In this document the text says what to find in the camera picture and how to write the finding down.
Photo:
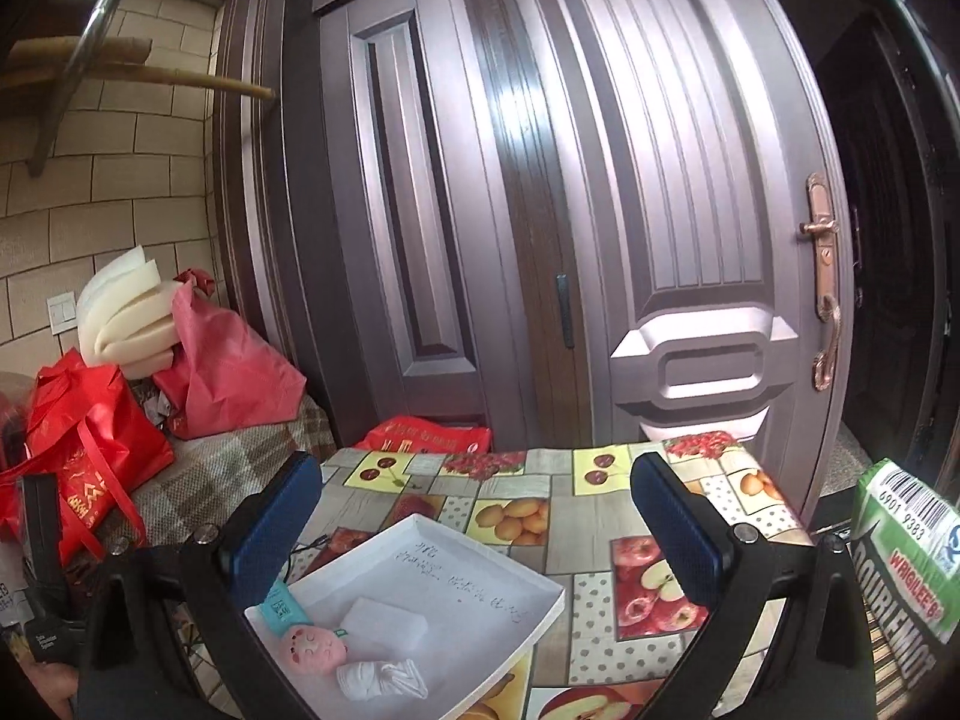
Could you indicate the shiny metal pipe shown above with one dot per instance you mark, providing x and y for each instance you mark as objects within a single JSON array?
[{"x": 94, "y": 37}]

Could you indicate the white cardboard tray box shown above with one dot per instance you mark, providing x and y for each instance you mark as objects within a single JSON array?
[{"x": 465, "y": 562}]

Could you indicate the striped doormat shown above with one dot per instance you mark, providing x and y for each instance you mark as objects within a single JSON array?
[{"x": 896, "y": 675}]

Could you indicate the stack of cream foam sheets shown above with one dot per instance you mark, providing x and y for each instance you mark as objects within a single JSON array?
[{"x": 124, "y": 315}]

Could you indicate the narrow brown door leaf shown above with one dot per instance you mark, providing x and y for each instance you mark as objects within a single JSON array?
[{"x": 420, "y": 202}]

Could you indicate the fruit print tablecloth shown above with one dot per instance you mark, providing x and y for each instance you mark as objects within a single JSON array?
[{"x": 570, "y": 510}]

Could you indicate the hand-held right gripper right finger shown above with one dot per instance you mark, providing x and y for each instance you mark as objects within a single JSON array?
[{"x": 675, "y": 532}]

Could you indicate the green printed cardboard box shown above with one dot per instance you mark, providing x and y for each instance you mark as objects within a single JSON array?
[{"x": 907, "y": 577}]

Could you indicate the white wall switch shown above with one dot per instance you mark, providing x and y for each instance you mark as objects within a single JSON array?
[{"x": 63, "y": 313}]

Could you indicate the wide brown metal door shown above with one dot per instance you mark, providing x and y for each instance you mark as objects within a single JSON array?
[{"x": 675, "y": 165}]

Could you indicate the long wooden stick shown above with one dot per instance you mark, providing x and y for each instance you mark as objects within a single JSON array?
[{"x": 187, "y": 82}]

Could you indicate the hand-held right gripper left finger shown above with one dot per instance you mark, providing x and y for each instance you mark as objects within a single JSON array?
[{"x": 276, "y": 525}]

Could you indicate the flat red plastic packet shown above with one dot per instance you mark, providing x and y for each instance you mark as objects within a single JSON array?
[{"x": 420, "y": 436}]

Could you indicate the teal tag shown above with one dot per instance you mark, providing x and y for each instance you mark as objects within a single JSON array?
[{"x": 279, "y": 609}]

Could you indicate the pink plastic bag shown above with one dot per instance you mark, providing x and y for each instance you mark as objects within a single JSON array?
[{"x": 225, "y": 375}]

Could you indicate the white crumpled cloth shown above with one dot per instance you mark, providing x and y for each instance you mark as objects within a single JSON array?
[{"x": 375, "y": 679}]

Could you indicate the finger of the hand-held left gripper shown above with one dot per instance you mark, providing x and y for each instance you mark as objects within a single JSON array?
[{"x": 41, "y": 540}]

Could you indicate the pink plush toy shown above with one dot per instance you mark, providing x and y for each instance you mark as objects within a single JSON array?
[{"x": 307, "y": 649}]

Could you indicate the short wooden stick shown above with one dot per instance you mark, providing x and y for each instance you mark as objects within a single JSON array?
[{"x": 82, "y": 51}]

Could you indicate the dark outer door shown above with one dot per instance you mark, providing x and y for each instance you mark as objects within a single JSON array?
[{"x": 877, "y": 240}]

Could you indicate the checked brown blanket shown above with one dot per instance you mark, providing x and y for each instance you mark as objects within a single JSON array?
[{"x": 217, "y": 465}]

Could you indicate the red gift bag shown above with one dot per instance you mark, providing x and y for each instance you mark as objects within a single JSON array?
[{"x": 97, "y": 450}]

